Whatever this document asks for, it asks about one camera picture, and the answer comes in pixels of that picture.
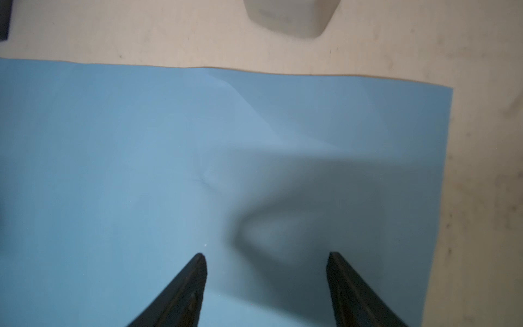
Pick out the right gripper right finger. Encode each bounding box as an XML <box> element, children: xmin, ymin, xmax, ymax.
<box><xmin>326</xmin><ymin>252</ymin><xmax>407</xmax><ymax>327</ymax></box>

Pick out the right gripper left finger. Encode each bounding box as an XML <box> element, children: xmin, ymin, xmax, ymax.
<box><xmin>129</xmin><ymin>253</ymin><xmax>208</xmax><ymax>327</ymax></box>

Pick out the black gift box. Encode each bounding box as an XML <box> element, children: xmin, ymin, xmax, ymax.
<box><xmin>0</xmin><ymin>0</ymin><xmax>13</xmax><ymax>42</ymax></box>

